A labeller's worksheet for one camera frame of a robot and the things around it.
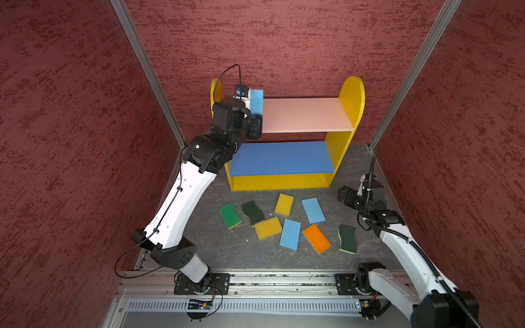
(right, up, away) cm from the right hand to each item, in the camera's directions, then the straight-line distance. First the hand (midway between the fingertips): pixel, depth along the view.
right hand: (346, 196), depth 84 cm
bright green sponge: (-50, -10, +6) cm, 52 cm away
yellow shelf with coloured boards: (-12, +27, +38) cm, 48 cm away
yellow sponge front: (-33, -14, +3) cm, 36 cm away
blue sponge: (-23, -17, +2) cm, 29 cm away
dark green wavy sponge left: (-39, -10, +9) cm, 41 cm away
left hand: (-39, +28, -20) cm, 52 cm away
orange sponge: (-12, -18, +1) cm, 22 cm away
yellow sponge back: (-25, -6, +11) cm, 28 cm away
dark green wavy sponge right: (+2, -18, +1) cm, 18 cm away
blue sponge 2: (-12, -8, +9) cm, 16 cm away
